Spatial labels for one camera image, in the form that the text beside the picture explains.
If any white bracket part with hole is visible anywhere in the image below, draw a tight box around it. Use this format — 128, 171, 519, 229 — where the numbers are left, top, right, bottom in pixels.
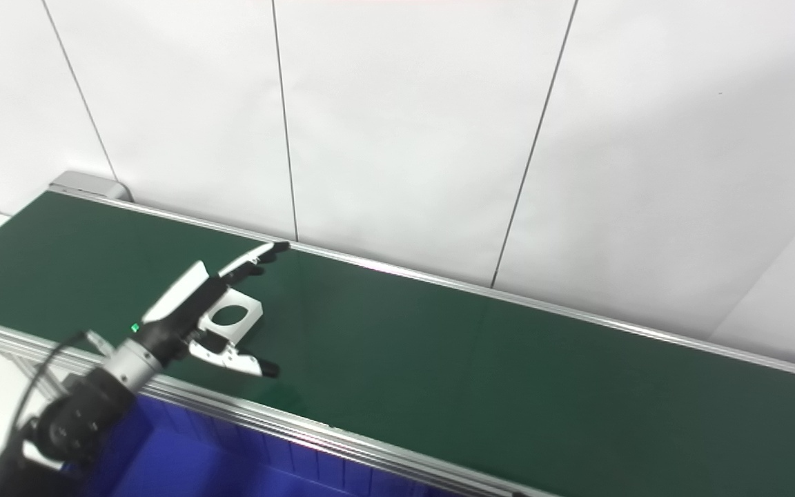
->
197, 289, 264, 344

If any green conveyor belt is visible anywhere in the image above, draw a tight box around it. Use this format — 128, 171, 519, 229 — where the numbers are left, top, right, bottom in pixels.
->
0, 191, 795, 497
0, 181, 795, 497

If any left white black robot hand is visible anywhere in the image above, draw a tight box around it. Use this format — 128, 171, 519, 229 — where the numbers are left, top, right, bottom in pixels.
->
132, 240, 293, 379

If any grey conveyor end cap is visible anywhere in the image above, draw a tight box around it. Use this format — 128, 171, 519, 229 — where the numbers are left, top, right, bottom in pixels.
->
48, 171, 133, 203

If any blue plastic bin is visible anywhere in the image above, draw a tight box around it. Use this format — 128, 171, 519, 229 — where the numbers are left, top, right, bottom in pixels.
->
84, 397, 453, 497

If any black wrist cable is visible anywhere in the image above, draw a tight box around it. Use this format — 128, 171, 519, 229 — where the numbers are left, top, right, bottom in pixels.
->
8, 330, 112, 442

